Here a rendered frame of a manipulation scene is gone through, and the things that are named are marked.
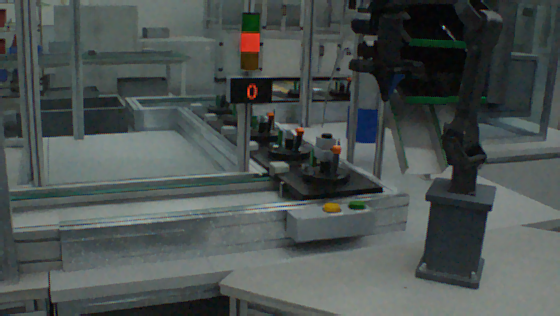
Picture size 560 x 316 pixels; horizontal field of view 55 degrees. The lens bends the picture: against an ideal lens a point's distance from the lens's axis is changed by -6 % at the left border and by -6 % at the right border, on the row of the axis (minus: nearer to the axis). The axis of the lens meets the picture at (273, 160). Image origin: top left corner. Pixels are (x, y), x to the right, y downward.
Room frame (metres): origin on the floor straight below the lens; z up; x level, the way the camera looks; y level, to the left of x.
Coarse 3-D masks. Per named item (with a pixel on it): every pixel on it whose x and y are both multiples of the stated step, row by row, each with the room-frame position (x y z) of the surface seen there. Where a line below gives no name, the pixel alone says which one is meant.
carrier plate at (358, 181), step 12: (300, 168) 1.61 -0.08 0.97; (348, 168) 1.63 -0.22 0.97; (276, 180) 1.54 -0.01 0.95; (288, 180) 1.49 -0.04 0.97; (300, 180) 1.49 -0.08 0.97; (360, 180) 1.51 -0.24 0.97; (300, 192) 1.39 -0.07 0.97; (312, 192) 1.39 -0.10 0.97; (324, 192) 1.40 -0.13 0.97; (336, 192) 1.41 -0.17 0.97; (360, 192) 1.44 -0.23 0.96; (372, 192) 1.45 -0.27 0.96
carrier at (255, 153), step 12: (288, 132) 1.76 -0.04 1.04; (252, 144) 1.80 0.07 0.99; (276, 144) 1.81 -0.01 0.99; (288, 144) 1.75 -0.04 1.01; (300, 144) 1.81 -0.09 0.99; (252, 156) 1.73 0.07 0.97; (264, 156) 1.73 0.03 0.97; (276, 156) 1.71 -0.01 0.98; (288, 156) 1.69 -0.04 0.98; (300, 156) 1.70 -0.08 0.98; (264, 168) 1.63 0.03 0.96
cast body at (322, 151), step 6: (318, 138) 1.53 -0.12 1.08; (324, 138) 1.51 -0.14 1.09; (330, 138) 1.52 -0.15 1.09; (318, 144) 1.52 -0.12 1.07; (324, 144) 1.50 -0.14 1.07; (330, 144) 1.51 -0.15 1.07; (318, 150) 1.52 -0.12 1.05; (324, 150) 1.50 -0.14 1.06; (330, 150) 1.51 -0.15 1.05; (318, 156) 1.52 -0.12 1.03; (324, 156) 1.49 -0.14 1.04; (330, 156) 1.50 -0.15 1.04
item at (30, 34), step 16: (32, 0) 1.37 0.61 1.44; (32, 16) 1.37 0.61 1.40; (32, 32) 1.37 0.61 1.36; (32, 48) 1.37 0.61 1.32; (32, 64) 1.37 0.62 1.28; (32, 80) 1.37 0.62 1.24; (32, 96) 1.37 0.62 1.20; (32, 112) 1.36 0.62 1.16; (32, 128) 1.36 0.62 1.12; (32, 144) 1.36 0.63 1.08; (32, 160) 1.36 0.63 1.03
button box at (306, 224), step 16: (304, 208) 1.30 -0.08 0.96; (320, 208) 1.30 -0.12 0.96; (368, 208) 1.32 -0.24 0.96; (288, 224) 1.27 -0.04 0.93; (304, 224) 1.23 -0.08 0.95; (320, 224) 1.25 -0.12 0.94; (336, 224) 1.26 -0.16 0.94; (352, 224) 1.28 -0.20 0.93; (368, 224) 1.30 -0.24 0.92; (304, 240) 1.23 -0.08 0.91
